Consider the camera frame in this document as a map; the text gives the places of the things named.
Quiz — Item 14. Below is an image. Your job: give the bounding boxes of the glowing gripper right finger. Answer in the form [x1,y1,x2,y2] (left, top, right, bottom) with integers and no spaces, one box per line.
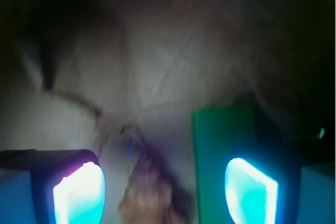
[224,144,335,223]

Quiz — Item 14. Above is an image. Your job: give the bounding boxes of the brown paper bag bin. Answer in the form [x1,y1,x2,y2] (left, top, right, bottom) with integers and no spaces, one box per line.
[1,0,335,223]

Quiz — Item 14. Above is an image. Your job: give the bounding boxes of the brown conch seashell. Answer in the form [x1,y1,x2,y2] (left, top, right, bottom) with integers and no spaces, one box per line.
[118,125,192,223]

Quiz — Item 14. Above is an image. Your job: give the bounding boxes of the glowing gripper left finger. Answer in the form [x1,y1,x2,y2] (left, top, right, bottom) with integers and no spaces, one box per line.
[1,149,106,223]

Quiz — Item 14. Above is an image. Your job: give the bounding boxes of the green rectangular block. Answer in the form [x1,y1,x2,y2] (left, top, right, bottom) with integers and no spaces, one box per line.
[192,108,257,223]

